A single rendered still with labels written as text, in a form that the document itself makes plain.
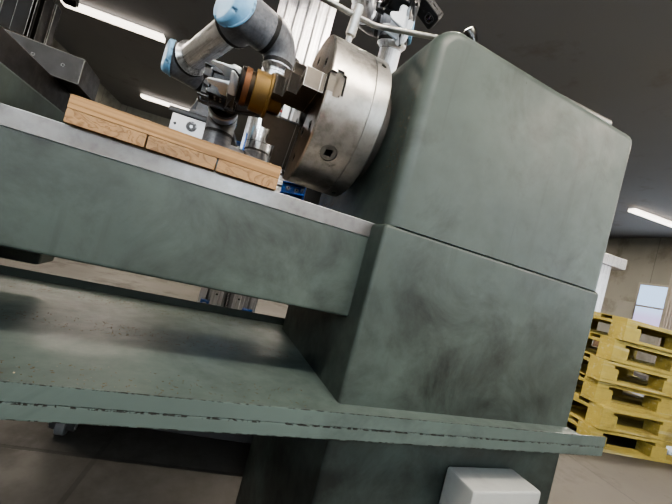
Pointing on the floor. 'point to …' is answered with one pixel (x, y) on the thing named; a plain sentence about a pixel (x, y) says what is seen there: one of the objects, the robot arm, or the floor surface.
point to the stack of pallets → (660, 437)
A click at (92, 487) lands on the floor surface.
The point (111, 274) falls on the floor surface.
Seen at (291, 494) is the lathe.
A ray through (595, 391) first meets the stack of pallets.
